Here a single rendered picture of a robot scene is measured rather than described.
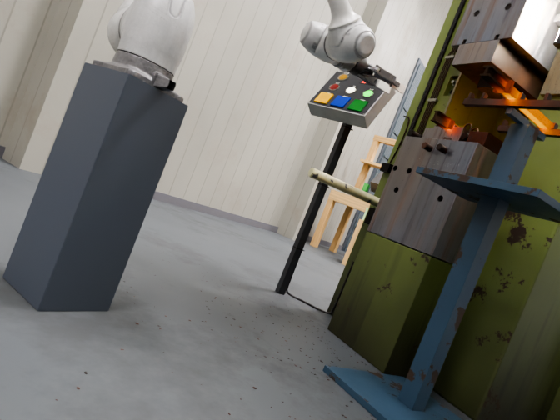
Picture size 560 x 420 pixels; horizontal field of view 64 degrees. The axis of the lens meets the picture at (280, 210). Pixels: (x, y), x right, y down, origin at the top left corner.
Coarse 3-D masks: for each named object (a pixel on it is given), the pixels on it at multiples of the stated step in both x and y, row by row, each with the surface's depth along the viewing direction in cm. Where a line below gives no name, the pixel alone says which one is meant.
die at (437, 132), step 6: (456, 126) 183; (426, 132) 194; (432, 132) 191; (438, 132) 188; (444, 132) 186; (450, 132) 183; (456, 132) 181; (462, 132) 179; (438, 138) 187; (456, 138) 180
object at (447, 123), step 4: (436, 112) 180; (440, 112) 180; (436, 116) 180; (440, 116) 181; (444, 116) 181; (432, 120) 180; (436, 120) 179; (440, 120) 181; (444, 120) 182; (448, 120) 183; (452, 120) 182; (440, 124) 181; (444, 124) 183; (448, 124) 183; (452, 124) 182; (444, 128) 185; (448, 128) 184
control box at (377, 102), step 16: (336, 80) 234; (352, 80) 229; (336, 96) 225; (352, 96) 221; (368, 96) 217; (384, 96) 217; (320, 112) 228; (336, 112) 220; (352, 112) 213; (368, 112) 211
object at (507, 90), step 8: (488, 72) 120; (496, 72) 121; (488, 80) 122; (496, 80) 121; (504, 80) 123; (512, 80) 123; (496, 88) 125; (504, 88) 124; (512, 88) 125; (504, 96) 129; (512, 96) 127; (528, 112) 134; (536, 112) 134; (536, 120) 137; (544, 120) 137
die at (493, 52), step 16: (464, 48) 191; (480, 48) 184; (496, 48) 178; (464, 64) 189; (480, 64) 184; (496, 64) 179; (512, 64) 184; (528, 80) 190; (544, 80) 195; (528, 96) 195
